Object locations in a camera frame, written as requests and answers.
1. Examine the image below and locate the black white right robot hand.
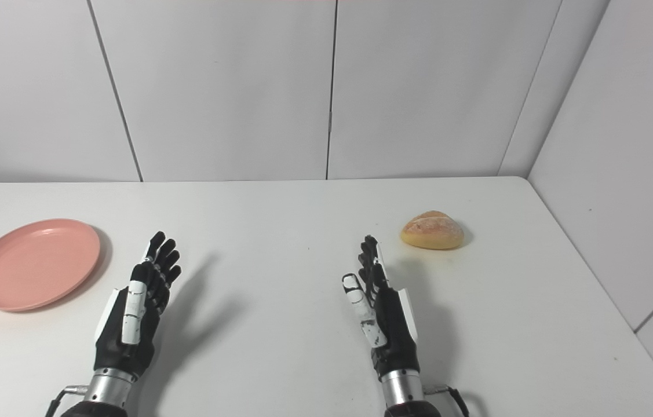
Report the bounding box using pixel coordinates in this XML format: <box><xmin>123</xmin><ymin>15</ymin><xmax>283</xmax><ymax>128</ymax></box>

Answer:
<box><xmin>342</xmin><ymin>235</ymin><xmax>421</xmax><ymax>380</ymax></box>

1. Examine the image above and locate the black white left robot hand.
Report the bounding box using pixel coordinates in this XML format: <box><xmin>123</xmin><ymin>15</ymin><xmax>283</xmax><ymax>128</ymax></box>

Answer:
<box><xmin>93</xmin><ymin>231</ymin><xmax>183</xmax><ymax>380</ymax></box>

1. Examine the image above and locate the golden bread roll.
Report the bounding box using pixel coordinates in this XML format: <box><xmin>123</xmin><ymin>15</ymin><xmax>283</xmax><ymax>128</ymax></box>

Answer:
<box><xmin>400</xmin><ymin>210</ymin><xmax>465</xmax><ymax>251</ymax></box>

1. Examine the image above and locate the pink round plate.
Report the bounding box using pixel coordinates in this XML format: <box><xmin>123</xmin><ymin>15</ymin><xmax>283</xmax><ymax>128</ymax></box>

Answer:
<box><xmin>0</xmin><ymin>218</ymin><xmax>101</xmax><ymax>313</ymax></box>

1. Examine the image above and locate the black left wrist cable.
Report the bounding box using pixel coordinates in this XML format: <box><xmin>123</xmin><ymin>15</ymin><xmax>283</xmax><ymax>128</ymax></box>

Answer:
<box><xmin>45</xmin><ymin>385</ymin><xmax>88</xmax><ymax>417</ymax></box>

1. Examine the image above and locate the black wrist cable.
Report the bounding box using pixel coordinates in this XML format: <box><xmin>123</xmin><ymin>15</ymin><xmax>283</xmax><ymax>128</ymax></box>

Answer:
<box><xmin>45</xmin><ymin>385</ymin><xmax>88</xmax><ymax>417</ymax></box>
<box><xmin>424</xmin><ymin>384</ymin><xmax>470</xmax><ymax>417</ymax></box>

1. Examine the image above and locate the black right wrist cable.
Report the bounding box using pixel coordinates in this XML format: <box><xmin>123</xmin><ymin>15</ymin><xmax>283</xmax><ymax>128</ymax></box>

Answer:
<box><xmin>424</xmin><ymin>384</ymin><xmax>470</xmax><ymax>417</ymax></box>

